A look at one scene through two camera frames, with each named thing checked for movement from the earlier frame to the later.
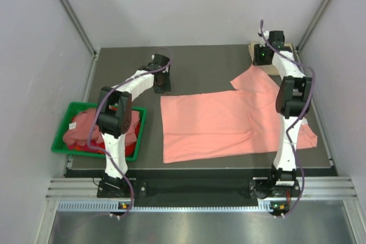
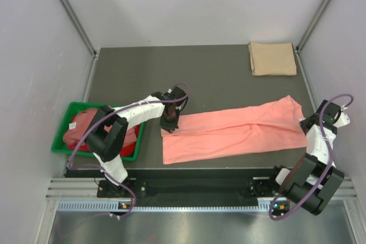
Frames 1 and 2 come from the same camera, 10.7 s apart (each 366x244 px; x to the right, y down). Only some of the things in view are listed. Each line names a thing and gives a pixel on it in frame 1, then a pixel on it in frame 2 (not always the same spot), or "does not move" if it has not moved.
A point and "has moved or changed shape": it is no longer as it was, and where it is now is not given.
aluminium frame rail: [317, 187] does not move
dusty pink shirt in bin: [79, 132] does not move
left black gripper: [166, 87] → [170, 127]
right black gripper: [257, 61] → [302, 123]
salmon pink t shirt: [242, 121] has moved or changed shape
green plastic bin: [59, 146] does not move
